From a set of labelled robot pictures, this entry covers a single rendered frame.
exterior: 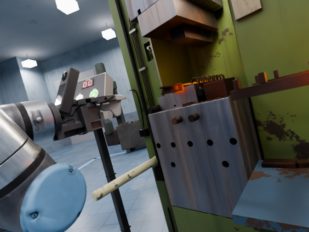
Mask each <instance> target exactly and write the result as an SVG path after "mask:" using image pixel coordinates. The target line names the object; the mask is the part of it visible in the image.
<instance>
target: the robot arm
mask: <svg viewBox="0 0 309 232"><path fill-rule="evenodd" d="M79 74H80V72H79V70H77V69H75V68H73V67H71V68H69V69H67V70H65V71H64V72H63V74H62V78H61V81H60V85H59V89H58V93H57V97H56V101H55V104H54V103H46V102H45V101H44V100H41V99H40V100H33V101H26V102H19V103H14V104H4V105H0V232H65V231H66V230H68V229H69V228H70V227H71V226H72V225H73V224H74V223H75V222H76V220H77V219H78V217H79V216H80V214H81V212H82V210H83V208H84V205H85V201H86V194H87V187H86V181H85V178H84V176H83V174H82V173H81V172H80V170H78V169H77V168H76V167H74V166H72V165H69V164H66V163H56V162H55V161H54V160H53V159H52V158H51V157H50V156H49V154H48V153H47V152H46V151H45V150H44V149H43V148H42V147H41V146H40V145H38V144H37V143H41V142H44V141H48V140H51V139H53V141H56V140H62V139H65V138H67V137H71V136H74V135H77V134H78V135H84V134H87V133H88V132H92V131H94V130H98V129H101V128H103V127H106V125H105V122H104V120H106V119H107V118H108V111H111V112H112V113H113V114H114V116H120V115H121V100H123V99H127V98H126V96H123V95H121V94H116V95H106V96H100V97H88V98H83V99H79V100H76V99H74V94H75V91H76V86H77V82H78V78H79Z"/></svg>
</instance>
